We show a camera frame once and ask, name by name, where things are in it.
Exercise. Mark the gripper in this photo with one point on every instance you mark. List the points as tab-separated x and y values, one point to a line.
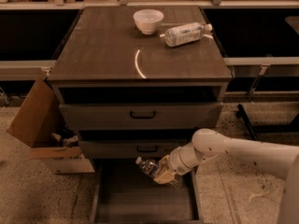
175	163

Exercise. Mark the grey drawer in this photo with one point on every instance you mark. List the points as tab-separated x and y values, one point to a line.
141	117
126	149

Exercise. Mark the black wheeled stand leg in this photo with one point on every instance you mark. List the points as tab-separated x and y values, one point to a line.
241	114

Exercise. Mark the dark wooden drawer cabinet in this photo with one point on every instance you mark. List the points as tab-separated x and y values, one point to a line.
107	60

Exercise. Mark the top grey drawer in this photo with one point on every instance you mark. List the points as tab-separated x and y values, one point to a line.
141	117

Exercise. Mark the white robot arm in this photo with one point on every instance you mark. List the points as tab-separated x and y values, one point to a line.
281	161

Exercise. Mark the middle grey drawer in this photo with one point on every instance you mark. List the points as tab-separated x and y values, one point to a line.
126	149

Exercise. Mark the open cardboard box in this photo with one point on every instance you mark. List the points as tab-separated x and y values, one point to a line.
40	125

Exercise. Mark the bottom open drawer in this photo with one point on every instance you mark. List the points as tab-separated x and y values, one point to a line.
124	195

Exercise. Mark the white bowl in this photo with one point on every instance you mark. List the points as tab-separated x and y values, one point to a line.
148	20

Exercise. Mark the clear water bottle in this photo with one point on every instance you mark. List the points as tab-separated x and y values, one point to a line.
149	167

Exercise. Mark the grey metal shelf rail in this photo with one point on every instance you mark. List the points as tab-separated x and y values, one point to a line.
25	70

